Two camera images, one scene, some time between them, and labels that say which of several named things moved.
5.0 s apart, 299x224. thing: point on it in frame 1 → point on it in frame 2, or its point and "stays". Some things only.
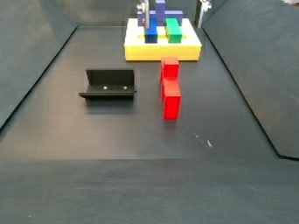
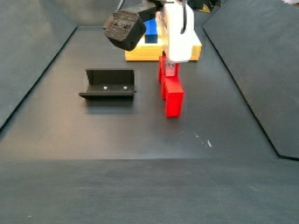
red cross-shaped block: x=171 y=88 stays
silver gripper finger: x=145 y=6 → x=181 y=42
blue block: x=151 y=32 stays
